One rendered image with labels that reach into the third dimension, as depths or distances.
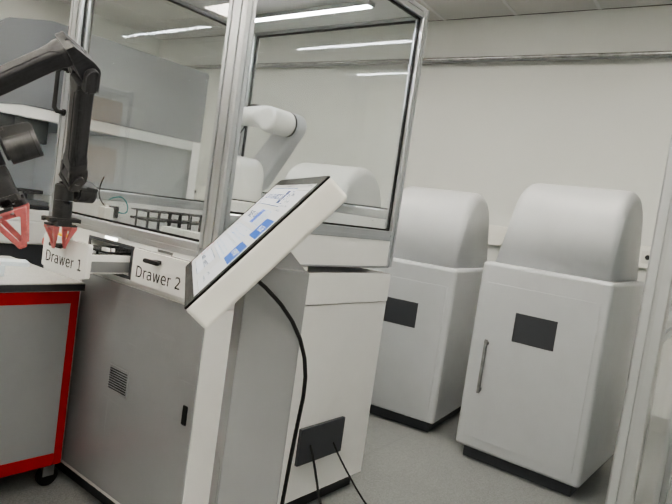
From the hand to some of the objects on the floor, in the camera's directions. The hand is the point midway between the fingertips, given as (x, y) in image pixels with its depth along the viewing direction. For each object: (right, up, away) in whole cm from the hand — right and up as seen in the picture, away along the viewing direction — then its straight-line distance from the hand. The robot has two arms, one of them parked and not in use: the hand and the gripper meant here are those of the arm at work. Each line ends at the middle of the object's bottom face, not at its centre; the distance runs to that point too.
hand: (58, 245), depth 191 cm
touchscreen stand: (+57, -104, -64) cm, 135 cm away
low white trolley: (-54, -82, +24) cm, 101 cm away
